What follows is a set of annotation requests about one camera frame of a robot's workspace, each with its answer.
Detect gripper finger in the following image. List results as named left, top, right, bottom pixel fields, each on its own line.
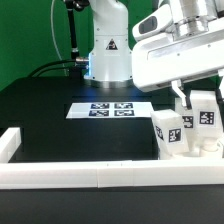
left=171, top=79, right=191, bottom=110
left=218, top=68, right=224, bottom=100

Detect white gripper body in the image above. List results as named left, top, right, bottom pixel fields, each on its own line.
left=132, top=0, right=224, bottom=92

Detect white round stool seat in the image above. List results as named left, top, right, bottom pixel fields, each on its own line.
left=159, top=137, right=224, bottom=160

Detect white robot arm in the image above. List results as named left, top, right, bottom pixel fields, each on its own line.
left=84, top=0, right=224, bottom=105

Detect white marker sheet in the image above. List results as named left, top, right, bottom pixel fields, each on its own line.
left=66, top=102, right=153, bottom=119

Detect white U-shaped fence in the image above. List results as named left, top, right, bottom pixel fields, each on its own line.
left=0, top=127, right=224, bottom=189

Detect white cable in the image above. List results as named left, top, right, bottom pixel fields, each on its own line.
left=50, top=0, right=70, bottom=78

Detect black cables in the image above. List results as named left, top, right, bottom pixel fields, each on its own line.
left=27, top=59, right=89, bottom=79

